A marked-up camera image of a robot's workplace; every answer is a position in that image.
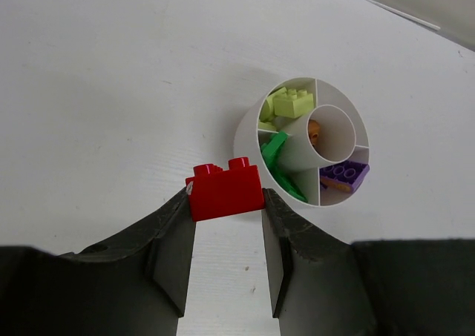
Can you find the lime green lego brick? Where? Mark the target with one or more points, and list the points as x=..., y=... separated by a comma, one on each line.
x=267, y=113
x=292, y=103
x=267, y=126

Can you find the green lego plate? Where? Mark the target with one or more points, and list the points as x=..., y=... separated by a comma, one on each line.
x=270, y=150

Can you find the white round divided container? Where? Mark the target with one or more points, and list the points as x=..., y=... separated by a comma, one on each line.
x=343, y=137

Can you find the red pink lego figure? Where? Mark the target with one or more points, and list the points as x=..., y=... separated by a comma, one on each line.
x=214, y=192

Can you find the purple decorated lego plate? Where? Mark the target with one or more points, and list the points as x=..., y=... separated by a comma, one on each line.
x=346, y=176

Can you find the dark green lego brick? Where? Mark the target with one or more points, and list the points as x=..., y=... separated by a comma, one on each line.
x=285, y=181

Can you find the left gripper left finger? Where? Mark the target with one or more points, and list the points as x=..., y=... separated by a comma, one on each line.
x=132, y=283

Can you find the brown lego plate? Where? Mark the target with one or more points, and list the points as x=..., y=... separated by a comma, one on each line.
x=313, y=130

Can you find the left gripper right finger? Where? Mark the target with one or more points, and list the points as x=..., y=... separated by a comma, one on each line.
x=319, y=285

